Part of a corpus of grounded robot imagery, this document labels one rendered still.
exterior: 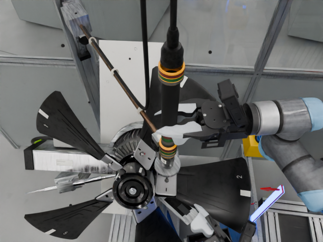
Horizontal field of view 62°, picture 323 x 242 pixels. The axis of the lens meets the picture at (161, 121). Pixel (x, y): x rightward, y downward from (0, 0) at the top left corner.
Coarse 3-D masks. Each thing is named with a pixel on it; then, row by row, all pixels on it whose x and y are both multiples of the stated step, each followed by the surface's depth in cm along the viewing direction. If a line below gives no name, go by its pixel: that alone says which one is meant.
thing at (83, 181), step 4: (100, 176) 91; (104, 176) 91; (108, 176) 90; (112, 176) 90; (76, 180) 92; (80, 180) 91; (84, 180) 91; (88, 180) 91; (92, 180) 91; (96, 180) 90; (100, 180) 91; (76, 184) 91; (80, 184) 91; (84, 184) 91; (44, 188) 93; (48, 188) 93; (52, 188) 92; (56, 188) 92; (28, 192) 94; (32, 192) 94
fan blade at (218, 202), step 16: (224, 160) 86; (240, 160) 86; (192, 176) 83; (208, 176) 83; (224, 176) 83; (176, 192) 79; (192, 192) 80; (208, 192) 80; (224, 192) 81; (208, 208) 78; (224, 208) 79; (240, 208) 80; (224, 224) 78; (240, 224) 78
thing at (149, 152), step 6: (138, 144) 83; (144, 144) 81; (138, 150) 82; (144, 150) 80; (150, 150) 78; (138, 156) 82; (144, 156) 80; (150, 156) 78; (144, 162) 79; (150, 162) 77
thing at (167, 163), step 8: (168, 32) 37; (176, 32) 37; (168, 40) 38; (176, 40) 38; (168, 48) 39; (176, 48) 39; (168, 56) 39; (176, 56) 39; (168, 64) 41; (176, 64) 41; (168, 160) 66; (168, 168) 70
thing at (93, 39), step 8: (144, 0) 41; (176, 0) 34; (144, 8) 43; (176, 8) 35; (144, 16) 44; (176, 16) 36; (144, 24) 45; (88, 32) 89; (144, 32) 46; (96, 40) 88; (144, 40) 48; (144, 48) 49; (104, 56) 82; (144, 56) 51; (144, 64) 53; (112, 72) 79; (120, 80) 76; (128, 88) 74
